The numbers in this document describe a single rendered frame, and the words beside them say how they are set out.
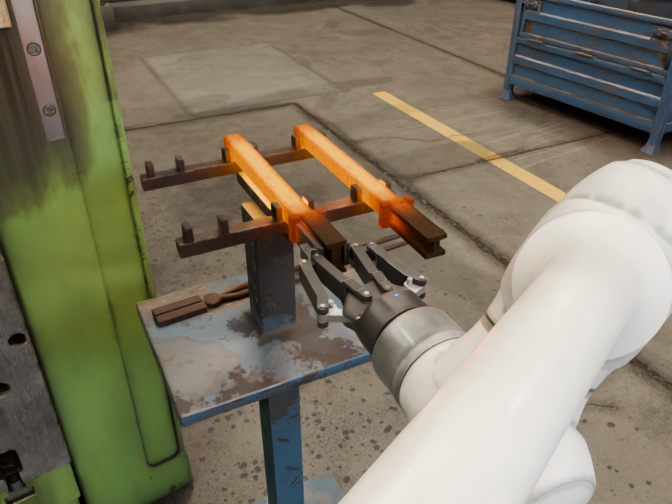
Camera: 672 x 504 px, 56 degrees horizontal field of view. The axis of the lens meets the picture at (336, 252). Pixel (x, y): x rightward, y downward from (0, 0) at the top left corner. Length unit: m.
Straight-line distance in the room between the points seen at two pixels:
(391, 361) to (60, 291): 0.86
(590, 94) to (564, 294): 3.83
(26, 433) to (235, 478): 0.73
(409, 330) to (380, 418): 1.36
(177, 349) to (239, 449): 0.86
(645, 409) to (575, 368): 1.84
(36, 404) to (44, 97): 0.51
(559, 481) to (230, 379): 0.59
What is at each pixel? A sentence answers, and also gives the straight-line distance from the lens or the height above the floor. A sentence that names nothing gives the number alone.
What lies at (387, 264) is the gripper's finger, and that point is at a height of 1.01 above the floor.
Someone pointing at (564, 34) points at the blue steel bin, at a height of 0.49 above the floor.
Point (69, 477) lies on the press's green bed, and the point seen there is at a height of 0.43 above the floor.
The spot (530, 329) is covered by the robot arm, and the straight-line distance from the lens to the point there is 0.32.
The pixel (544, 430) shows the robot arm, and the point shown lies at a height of 1.20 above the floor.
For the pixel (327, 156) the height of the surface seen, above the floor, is 1.02.
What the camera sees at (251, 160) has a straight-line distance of 0.96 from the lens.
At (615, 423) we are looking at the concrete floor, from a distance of 2.07.
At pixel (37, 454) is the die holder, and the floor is 0.52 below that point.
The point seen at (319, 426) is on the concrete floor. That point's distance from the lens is 1.90.
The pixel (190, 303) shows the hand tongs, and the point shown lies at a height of 0.76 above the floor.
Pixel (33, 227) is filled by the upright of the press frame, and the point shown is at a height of 0.85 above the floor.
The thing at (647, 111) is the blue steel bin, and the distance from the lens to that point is 3.96.
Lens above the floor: 1.40
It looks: 32 degrees down
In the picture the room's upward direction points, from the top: straight up
